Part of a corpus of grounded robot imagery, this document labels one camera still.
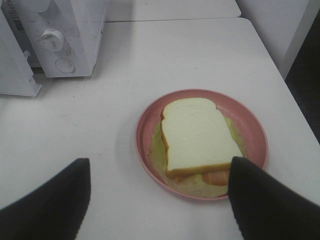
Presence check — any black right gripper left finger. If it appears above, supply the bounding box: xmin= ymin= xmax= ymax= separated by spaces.
xmin=0 ymin=158 xmax=90 ymax=240

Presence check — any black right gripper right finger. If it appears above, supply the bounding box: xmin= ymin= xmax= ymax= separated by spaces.
xmin=227 ymin=156 xmax=320 ymax=240

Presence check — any pink plate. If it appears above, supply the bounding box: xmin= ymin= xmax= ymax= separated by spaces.
xmin=134 ymin=88 xmax=269 ymax=201

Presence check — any sandwich with white bread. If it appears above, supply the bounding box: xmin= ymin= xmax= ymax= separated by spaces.
xmin=150 ymin=97 xmax=247 ymax=198

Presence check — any white microwave door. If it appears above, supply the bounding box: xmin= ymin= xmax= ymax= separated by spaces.
xmin=0 ymin=12 xmax=41 ymax=97

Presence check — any round microwave door button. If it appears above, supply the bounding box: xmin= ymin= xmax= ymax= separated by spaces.
xmin=55 ymin=58 xmax=75 ymax=74

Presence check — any white microwave knob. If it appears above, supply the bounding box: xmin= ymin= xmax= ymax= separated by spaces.
xmin=40 ymin=28 xmax=65 ymax=52
xmin=36 ymin=0 xmax=51 ymax=13

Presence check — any white microwave oven body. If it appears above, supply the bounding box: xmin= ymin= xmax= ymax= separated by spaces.
xmin=0 ymin=0 xmax=107 ymax=78

